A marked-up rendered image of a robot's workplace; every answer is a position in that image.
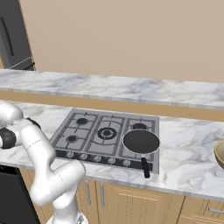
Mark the dark grey fridge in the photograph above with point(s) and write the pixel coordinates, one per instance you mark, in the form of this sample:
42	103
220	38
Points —
14	35

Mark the olive green bowl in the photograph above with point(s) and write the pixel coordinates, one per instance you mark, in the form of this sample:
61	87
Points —
220	154

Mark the silver hob knob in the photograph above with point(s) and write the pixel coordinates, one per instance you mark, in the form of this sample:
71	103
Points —
83	156
70	155
126	162
111	160
97	158

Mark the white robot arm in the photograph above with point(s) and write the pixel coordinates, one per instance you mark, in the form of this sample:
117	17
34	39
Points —
40	151

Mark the wooden drawer front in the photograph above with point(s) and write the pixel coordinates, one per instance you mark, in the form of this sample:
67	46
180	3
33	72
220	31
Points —
198	213

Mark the narrow wooden cupboard door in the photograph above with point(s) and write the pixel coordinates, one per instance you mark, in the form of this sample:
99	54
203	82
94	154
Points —
94	204

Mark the grey gas hob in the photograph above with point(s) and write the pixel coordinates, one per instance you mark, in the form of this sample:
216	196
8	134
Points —
96	137

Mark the black appliance front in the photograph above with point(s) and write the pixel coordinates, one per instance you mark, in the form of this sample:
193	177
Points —
13	198

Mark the black frying pan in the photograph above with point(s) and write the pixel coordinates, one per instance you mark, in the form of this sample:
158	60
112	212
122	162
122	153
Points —
141	141

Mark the wide wooden cupboard door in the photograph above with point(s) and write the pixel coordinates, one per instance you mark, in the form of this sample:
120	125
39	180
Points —
137	205

